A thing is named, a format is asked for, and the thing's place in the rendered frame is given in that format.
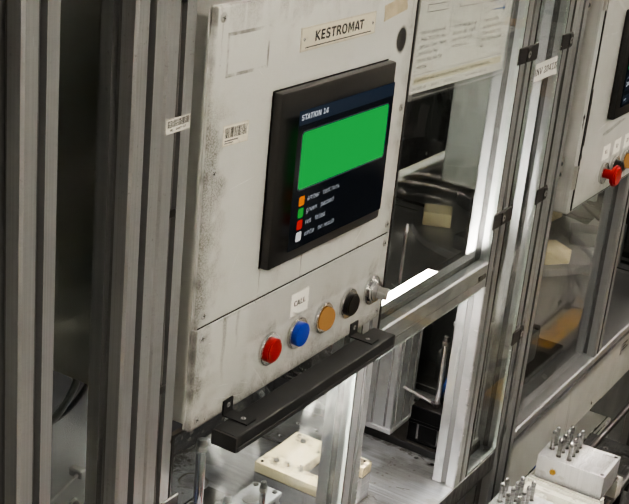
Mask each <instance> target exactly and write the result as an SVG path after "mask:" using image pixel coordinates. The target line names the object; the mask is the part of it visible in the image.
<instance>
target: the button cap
mask: <svg viewBox="0 0 629 504"><path fill-rule="evenodd" d="M309 332H310V327H309V324H308V323H306V322H303V321H302V322H300V323H299V324H298V325H297V326H296V328H295V330H294V332H293V336H292V342H293V344H294V345H295V346H298V347H301V346H303V345H304V344H305V342H306V341H307V339H308V336H309Z"/></svg>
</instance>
